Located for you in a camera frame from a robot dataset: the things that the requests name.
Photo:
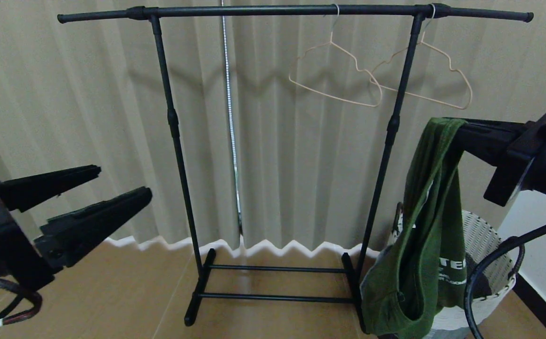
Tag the green printed T-shirt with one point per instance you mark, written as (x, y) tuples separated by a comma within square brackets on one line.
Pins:
[(423, 235)]

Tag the pink clothes hanger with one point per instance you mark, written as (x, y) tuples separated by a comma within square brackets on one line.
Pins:
[(422, 40), (331, 38)]

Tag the white laundry basket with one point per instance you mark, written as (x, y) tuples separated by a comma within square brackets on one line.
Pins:
[(482, 235)]

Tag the black clothes rack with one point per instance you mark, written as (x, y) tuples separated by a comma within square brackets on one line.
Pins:
[(272, 10)]

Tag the beige curtain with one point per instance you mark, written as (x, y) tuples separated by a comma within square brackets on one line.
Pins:
[(65, 94)]

